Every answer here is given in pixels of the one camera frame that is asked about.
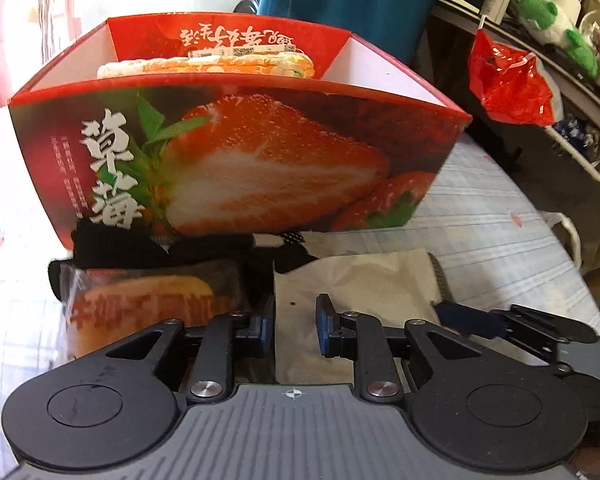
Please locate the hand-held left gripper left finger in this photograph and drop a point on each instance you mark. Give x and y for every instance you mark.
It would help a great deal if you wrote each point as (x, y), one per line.
(266, 325)

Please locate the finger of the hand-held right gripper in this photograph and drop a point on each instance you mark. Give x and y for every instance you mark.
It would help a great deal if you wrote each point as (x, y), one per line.
(462, 317)

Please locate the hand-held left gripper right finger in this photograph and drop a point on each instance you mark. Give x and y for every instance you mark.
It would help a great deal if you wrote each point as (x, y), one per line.
(325, 325)

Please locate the grey-green knitted cloth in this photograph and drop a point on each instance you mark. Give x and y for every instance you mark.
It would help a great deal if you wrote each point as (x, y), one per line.
(441, 280)

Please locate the cream cloth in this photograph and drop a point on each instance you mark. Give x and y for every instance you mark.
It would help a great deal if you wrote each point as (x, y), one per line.
(370, 280)

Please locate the red strawberry print cardboard box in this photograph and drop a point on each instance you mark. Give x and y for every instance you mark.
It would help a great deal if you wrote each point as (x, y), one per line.
(280, 160)

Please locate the light plaid table cloth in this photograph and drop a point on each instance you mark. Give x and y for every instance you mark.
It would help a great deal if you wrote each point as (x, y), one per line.
(480, 220)

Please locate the clear cake snack packet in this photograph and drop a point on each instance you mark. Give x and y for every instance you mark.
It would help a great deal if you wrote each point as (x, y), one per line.
(145, 300)

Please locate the white metal tube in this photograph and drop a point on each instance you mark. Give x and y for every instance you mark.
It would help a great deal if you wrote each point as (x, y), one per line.
(572, 240)

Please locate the black knitted cloth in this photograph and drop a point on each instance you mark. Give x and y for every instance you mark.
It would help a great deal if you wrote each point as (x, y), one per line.
(115, 247)

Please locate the blue patterned cloth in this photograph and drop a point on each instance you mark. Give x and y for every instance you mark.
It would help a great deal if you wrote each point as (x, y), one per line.
(577, 137)

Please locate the red plastic bag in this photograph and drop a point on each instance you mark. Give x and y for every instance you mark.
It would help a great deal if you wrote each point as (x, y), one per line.
(510, 85)

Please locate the green plush toy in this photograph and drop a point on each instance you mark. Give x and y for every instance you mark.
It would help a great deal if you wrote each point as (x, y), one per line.
(550, 25)

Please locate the teal curtain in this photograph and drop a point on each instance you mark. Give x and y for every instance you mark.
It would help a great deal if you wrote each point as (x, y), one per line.
(355, 5)

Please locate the white brush holder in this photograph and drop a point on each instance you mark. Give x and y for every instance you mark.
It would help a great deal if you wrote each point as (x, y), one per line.
(562, 2)

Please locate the pink printed backdrop cloth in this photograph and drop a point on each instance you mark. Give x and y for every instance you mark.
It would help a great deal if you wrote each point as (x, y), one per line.
(25, 25)

